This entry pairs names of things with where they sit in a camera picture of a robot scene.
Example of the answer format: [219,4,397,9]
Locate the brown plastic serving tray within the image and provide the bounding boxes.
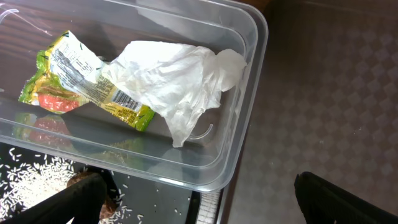
[218,0,397,223]

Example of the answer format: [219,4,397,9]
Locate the black waste tray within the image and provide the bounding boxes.
[1,143,201,224]

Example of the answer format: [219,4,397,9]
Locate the white tissue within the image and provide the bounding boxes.
[102,40,247,147]

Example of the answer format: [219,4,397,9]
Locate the green yellow snack wrapper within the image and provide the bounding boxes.
[19,30,155,131]

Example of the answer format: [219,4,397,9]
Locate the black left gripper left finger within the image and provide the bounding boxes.
[2,173,107,224]

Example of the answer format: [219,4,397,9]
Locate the white cooked rice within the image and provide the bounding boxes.
[1,144,115,222]

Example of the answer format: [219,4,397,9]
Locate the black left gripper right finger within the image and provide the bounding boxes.
[294,172,397,224]

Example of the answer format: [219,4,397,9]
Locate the clear plastic bin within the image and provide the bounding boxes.
[1,0,269,192]

